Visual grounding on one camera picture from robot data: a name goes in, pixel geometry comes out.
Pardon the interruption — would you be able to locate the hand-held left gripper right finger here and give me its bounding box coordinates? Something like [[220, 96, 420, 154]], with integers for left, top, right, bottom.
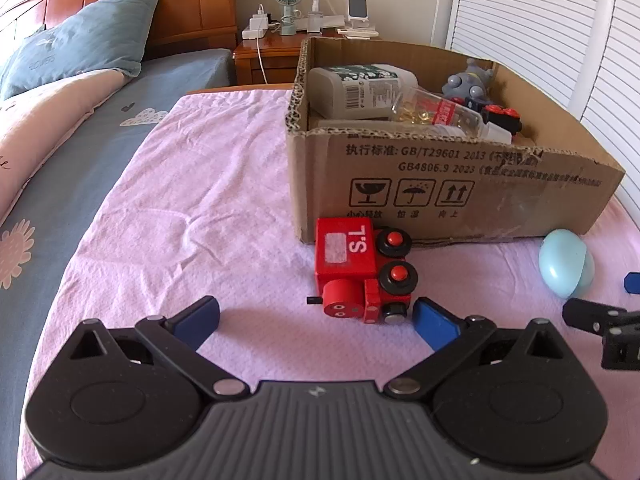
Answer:
[[384, 297, 576, 401]]

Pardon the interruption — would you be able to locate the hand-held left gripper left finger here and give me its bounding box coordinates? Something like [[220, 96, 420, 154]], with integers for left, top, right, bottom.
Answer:
[[69, 296, 251, 401]]

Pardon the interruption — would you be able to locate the light blue round case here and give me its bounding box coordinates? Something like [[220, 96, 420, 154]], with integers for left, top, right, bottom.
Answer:
[[539, 229, 596, 298]]

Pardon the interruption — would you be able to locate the red toy train engine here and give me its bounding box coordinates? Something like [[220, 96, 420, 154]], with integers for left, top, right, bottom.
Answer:
[[306, 216, 420, 325]]

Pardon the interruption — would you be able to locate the brown cardboard box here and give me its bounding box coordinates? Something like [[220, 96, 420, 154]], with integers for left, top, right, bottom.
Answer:
[[285, 36, 627, 246]]

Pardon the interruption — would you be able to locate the black toy train car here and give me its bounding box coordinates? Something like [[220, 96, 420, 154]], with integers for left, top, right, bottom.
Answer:
[[465, 97, 523, 136]]

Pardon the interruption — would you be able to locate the clear bottle red label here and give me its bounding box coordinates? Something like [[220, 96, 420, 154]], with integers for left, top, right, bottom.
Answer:
[[390, 87, 513, 143]]

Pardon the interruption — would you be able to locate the pink blanket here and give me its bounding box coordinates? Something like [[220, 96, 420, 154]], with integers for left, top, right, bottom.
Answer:
[[30, 91, 640, 461]]

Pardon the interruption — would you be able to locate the blue-grey patterned bed sheet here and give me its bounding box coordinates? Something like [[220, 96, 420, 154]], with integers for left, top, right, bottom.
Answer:
[[0, 47, 236, 451]]

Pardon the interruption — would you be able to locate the white louvered door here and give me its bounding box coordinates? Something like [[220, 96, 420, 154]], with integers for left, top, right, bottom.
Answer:
[[432, 0, 621, 111], [575, 0, 640, 211]]

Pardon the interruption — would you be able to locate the grey toy figure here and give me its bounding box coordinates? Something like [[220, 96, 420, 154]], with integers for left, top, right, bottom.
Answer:
[[441, 57, 497, 101]]

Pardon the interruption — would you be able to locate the white plastic bottle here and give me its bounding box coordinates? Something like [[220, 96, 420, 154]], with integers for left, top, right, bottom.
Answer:
[[306, 63, 420, 120]]

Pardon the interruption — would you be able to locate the wooden nightstand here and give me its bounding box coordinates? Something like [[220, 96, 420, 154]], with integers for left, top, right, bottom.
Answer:
[[232, 27, 351, 86]]

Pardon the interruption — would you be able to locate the white power strip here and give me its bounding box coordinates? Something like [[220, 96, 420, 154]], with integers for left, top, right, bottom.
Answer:
[[242, 4, 281, 41]]

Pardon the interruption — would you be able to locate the blue pillow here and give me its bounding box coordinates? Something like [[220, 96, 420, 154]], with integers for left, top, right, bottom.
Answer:
[[0, 0, 163, 101]]

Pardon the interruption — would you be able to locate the wooden headboard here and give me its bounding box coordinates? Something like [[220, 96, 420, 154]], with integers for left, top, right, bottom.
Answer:
[[0, 0, 238, 61]]

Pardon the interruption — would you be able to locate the white device with screen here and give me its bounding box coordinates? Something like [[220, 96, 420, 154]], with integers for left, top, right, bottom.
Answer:
[[345, 0, 373, 31]]

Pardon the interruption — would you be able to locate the wooden frame edge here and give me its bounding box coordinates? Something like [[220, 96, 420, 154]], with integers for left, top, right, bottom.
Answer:
[[187, 82, 296, 97]]

